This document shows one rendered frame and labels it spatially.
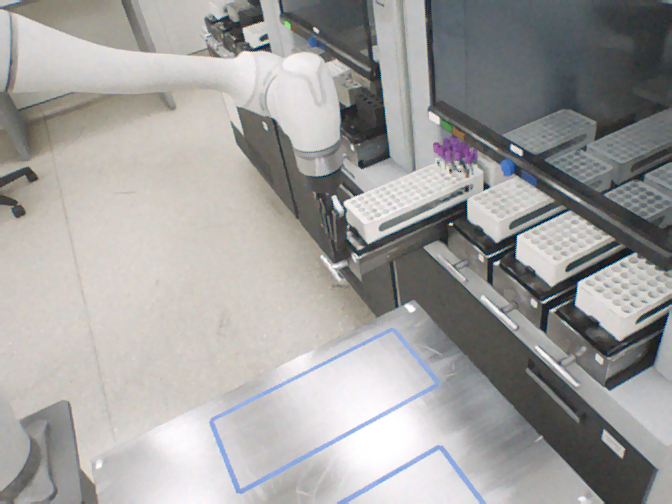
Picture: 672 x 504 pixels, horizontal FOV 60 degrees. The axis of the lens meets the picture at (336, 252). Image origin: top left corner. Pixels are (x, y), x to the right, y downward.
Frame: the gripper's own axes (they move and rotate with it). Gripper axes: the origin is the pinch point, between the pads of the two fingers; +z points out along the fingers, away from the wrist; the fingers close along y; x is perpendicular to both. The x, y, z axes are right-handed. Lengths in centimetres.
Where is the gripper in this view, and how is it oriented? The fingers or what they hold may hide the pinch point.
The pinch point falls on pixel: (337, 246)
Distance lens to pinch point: 124.4
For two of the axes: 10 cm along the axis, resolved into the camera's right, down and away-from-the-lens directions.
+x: -8.9, 3.9, -2.5
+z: 1.5, 7.5, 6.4
